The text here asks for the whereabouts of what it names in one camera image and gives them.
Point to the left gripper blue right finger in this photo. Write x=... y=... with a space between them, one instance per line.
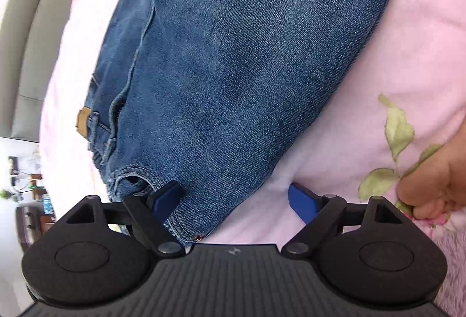
x=321 y=212

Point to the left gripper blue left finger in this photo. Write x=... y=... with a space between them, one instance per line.
x=151 y=207

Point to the blue denim jeans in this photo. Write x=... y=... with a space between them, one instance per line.
x=212 y=93

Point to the person's bare hand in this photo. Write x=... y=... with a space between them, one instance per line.
x=437 y=186

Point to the cluttered wooden bedside table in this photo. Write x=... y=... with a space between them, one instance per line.
x=28 y=184

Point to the pink floral bed sheet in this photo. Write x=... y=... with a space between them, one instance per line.
x=403 y=98

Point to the small green potted plant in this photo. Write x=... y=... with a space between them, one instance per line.
x=8 y=195

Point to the grey upholstered headboard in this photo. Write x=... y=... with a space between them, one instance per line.
x=31 y=33

